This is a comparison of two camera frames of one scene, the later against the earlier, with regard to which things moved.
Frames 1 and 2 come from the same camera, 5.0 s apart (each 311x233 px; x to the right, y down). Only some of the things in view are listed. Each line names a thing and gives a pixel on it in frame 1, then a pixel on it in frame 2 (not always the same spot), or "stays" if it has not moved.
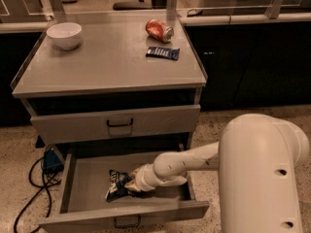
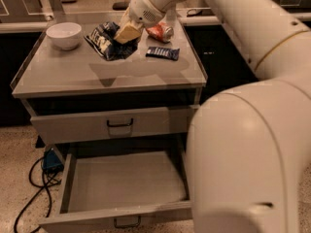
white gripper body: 141,179 → 143,11
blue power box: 51,162 stays
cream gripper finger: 131,184 → 127,30
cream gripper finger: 134,173 → 123,20
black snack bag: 117,186 → 103,39
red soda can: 159,30 stays
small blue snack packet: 163,52 stays
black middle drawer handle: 128,225 stays
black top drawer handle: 118,125 stays
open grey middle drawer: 83,203 stays
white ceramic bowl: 65,35 stays
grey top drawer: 116,123 stays
